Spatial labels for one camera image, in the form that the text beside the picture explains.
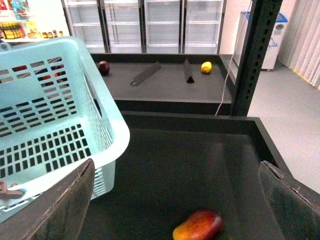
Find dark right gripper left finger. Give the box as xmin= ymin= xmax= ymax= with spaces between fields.
xmin=0 ymin=158 xmax=95 ymax=240

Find shelf with bottles and jars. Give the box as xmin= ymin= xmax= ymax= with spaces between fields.
xmin=0 ymin=0 xmax=70 ymax=45

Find light blue plastic basket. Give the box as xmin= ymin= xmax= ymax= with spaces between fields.
xmin=0 ymin=36 xmax=130 ymax=222

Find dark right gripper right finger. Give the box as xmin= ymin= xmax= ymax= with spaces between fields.
xmin=258 ymin=161 xmax=320 ymax=240

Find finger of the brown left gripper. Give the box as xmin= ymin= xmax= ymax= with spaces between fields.
xmin=0 ymin=181 xmax=23 ymax=200

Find red yellow mango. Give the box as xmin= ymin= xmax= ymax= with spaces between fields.
xmin=172 ymin=209 xmax=224 ymax=240

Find yellow lemon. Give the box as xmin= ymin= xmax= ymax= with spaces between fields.
xmin=201 ymin=61 xmax=213 ymax=74

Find white vertical blinds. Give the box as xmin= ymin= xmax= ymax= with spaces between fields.
xmin=278 ymin=0 xmax=320 ymax=89

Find right black metal divider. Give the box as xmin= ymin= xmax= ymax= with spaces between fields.
xmin=183 ymin=58 xmax=195 ymax=84

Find orange round fruit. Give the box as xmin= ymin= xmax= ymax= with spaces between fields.
xmin=39 ymin=71 xmax=66 ymax=80

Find white thin cable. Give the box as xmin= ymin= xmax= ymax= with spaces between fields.
xmin=214 ymin=0 xmax=254 ymax=116

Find black perforated metal post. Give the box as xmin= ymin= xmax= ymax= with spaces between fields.
xmin=230 ymin=0 xmax=282 ymax=117

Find left black metal divider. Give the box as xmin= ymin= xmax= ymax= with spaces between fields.
xmin=130 ymin=61 xmax=161 ymax=86

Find black metal divider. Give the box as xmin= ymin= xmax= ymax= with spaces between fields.
xmin=130 ymin=61 xmax=161 ymax=86
xmin=183 ymin=58 xmax=195 ymax=84

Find dark red fruit right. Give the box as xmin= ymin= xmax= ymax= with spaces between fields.
xmin=97 ymin=60 xmax=110 ymax=76

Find glass door refrigerator row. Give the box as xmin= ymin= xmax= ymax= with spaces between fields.
xmin=62 ymin=0 xmax=226 ymax=54

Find white blue chest freezer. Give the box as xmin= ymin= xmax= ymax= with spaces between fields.
xmin=233 ymin=11 xmax=288 ymax=72

